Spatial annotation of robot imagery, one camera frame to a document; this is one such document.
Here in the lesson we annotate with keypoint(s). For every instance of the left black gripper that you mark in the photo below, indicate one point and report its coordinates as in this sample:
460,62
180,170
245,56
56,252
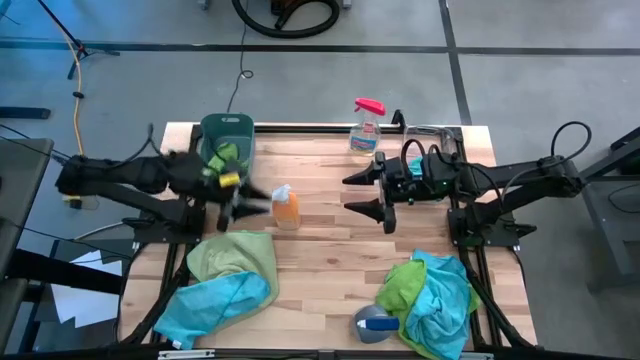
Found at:
225,192

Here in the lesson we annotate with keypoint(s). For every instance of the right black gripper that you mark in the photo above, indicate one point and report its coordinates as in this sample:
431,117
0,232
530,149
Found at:
400,182

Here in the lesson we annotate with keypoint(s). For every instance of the pale green microfiber towel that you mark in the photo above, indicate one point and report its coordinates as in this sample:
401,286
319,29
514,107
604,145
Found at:
230,255

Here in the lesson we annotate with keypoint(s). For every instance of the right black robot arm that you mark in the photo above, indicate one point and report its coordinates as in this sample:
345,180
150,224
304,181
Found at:
515,180

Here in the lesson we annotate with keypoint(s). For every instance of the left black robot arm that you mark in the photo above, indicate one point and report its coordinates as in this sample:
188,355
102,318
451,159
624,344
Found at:
125,177

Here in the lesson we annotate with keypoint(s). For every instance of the orange bottle white trigger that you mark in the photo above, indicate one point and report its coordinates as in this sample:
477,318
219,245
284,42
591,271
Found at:
286,210

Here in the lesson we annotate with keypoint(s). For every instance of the Windex bottle red trigger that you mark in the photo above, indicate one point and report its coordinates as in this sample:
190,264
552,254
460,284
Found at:
365,137

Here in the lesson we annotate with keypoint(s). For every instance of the dark green plastic basket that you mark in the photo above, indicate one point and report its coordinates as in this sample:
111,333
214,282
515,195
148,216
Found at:
227,130

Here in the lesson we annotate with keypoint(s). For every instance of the clear plastic basket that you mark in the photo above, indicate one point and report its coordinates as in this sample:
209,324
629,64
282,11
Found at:
440,140

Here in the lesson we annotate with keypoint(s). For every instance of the white paper sheets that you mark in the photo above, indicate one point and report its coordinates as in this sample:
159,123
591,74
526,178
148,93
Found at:
75,305

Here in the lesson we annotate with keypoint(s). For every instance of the black tripod stand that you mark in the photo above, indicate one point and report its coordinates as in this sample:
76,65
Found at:
82,51

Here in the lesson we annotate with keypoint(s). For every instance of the gray desk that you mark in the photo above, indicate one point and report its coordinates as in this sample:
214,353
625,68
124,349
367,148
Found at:
20,175

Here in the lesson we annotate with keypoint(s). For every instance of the gray metal stand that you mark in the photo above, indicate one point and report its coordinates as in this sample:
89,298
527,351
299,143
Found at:
615,225

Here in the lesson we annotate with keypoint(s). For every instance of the small black bracket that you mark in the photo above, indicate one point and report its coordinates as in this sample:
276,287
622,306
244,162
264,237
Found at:
397,119

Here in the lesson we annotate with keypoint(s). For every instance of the black aluminium table frame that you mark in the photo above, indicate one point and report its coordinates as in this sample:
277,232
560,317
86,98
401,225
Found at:
310,129

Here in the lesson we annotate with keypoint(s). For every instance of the silver metal bracket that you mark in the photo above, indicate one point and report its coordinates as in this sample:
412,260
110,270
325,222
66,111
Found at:
185,354
477,356

